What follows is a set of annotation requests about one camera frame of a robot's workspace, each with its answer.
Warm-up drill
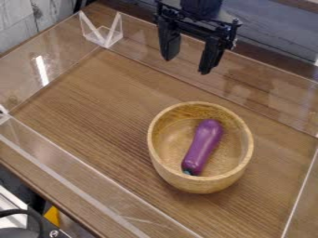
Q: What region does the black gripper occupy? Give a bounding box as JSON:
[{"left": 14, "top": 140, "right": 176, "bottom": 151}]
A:
[{"left": 154, "top": 0, "right": 241, "bottom": 75}]

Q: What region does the brown wooden bowl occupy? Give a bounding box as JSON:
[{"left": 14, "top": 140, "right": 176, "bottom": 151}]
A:
[{"left": 146, "top": 101, "right": 255, "bottom": 194}]

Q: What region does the purple toy eggplant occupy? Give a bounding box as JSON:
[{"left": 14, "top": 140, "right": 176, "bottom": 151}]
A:
[{"left": 181, "top": 119, "right": 223, "bottom": 176}]

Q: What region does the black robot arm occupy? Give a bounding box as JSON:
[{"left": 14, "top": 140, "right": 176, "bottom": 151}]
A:
[{"left": 153, "top": 0, "right": 241, "bottom": 74}]

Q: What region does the clear acrylic corner bracket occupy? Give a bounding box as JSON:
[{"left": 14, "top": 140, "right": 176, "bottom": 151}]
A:
[{"left": 78, "top": 12, "right": 122, "bottom": 48}]

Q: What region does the clear acrylic tray wall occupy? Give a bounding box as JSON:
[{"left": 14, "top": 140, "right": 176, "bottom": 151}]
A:
[{"left": 0, "top": 5, "right": 318, "bottom": 238}]

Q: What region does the black cable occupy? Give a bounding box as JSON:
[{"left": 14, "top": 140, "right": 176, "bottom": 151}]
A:
[{"left": 0, "top": 208, "right": 45, "bottom": 238}]

